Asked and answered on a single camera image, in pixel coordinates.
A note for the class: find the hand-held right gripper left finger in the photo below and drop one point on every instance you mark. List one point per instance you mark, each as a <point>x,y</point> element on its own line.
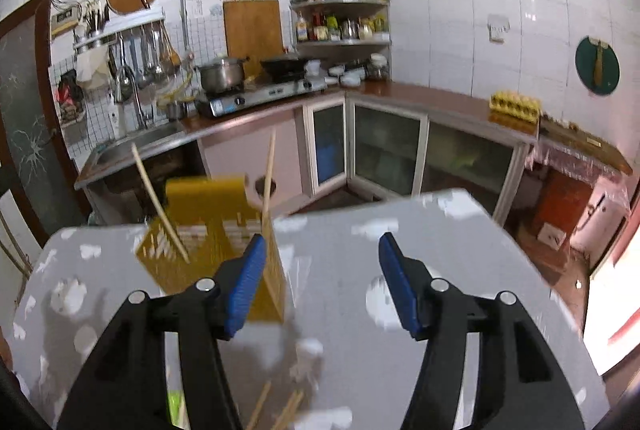
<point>245,285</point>

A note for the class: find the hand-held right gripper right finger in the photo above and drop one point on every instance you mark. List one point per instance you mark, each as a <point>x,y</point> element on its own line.
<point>400,285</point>

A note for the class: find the yellow perforated utensil holder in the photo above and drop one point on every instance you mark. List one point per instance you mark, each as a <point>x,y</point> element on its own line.
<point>210,200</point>

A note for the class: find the wooden chopstick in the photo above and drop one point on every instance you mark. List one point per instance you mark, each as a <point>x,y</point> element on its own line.
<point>160,205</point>
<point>290,410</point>
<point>269,175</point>
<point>260,405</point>

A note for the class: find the grey printed tablecloth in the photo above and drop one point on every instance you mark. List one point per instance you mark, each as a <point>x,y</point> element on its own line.
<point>340,260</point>

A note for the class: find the kitchen cabinet with glass doors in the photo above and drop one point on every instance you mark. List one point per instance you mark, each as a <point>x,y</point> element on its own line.
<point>390,149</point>

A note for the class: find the cardboard box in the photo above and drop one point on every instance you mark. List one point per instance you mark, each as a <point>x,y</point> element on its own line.
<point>552,236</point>

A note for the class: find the steel sink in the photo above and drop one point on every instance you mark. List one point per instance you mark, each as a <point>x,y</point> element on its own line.
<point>135,142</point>

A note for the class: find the steel gas stove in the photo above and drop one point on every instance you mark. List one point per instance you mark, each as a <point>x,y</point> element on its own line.
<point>260,97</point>

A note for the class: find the steel cooking pot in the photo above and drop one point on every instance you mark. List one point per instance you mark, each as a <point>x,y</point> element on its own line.
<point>220,74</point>

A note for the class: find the white appliance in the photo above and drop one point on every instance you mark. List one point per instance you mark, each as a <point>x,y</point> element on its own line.
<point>602,220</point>

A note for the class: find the yellow egg tray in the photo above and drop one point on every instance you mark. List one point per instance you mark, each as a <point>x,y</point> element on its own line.
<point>515,105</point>

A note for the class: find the white bowls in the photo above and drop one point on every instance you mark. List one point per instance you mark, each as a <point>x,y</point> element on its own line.
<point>347,77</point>

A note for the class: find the glass jar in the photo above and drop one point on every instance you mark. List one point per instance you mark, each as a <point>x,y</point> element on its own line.
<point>378,68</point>

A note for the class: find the black wok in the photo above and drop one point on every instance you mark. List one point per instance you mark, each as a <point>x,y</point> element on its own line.
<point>282,65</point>

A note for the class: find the wooden side table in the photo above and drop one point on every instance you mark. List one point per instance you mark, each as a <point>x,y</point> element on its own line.
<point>585,142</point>

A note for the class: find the corner shelf with bottles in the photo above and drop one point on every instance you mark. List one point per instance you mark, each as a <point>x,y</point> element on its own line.
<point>340,42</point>

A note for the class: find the wooden cutting board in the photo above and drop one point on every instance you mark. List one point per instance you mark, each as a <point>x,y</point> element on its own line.
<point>252,27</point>

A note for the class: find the red bag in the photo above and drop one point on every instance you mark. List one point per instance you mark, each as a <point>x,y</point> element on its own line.
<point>67,92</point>

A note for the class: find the white cloth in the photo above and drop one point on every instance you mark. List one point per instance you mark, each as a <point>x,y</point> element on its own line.
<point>92,67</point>

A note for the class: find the dark glass door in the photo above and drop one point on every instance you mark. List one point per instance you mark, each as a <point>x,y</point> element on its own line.
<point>25,109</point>

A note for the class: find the wall rack with hanging utensils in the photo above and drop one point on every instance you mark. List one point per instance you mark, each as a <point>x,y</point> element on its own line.
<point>130,39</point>

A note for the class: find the green round wall board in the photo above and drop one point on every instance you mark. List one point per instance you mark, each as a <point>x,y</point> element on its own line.
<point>585,64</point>

